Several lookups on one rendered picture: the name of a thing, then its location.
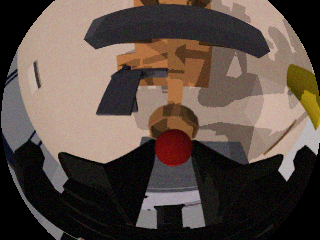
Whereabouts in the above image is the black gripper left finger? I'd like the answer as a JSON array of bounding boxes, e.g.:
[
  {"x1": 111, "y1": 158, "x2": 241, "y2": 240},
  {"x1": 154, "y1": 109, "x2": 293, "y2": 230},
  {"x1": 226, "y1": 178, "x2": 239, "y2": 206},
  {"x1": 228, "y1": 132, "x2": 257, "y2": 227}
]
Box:
[{"x1": 57, "y1": 139, "x2": 156, "y2": 227}]

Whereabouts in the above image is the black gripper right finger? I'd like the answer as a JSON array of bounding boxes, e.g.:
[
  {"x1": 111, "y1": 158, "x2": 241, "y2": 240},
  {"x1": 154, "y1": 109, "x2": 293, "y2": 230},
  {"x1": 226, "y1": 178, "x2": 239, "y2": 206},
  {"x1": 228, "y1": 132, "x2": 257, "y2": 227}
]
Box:
[{"x1": 191, "y1": 140, "x2": 284, "y2": 227}]

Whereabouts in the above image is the yellow tapered cup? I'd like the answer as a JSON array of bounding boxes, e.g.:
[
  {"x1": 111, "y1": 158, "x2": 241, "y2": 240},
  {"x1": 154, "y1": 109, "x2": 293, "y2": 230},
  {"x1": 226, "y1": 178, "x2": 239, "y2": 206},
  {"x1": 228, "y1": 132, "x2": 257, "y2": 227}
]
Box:
[{"x1": 287, "y1": 64, "x2": 320, "y2": 129}]

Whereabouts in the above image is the red ball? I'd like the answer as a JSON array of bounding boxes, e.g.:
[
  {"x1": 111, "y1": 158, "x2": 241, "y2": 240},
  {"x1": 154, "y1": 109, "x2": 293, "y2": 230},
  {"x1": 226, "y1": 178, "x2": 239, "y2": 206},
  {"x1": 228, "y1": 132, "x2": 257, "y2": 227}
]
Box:
[{"x1": 155, "y1": 128, "x2": 193, "y2": 167}]

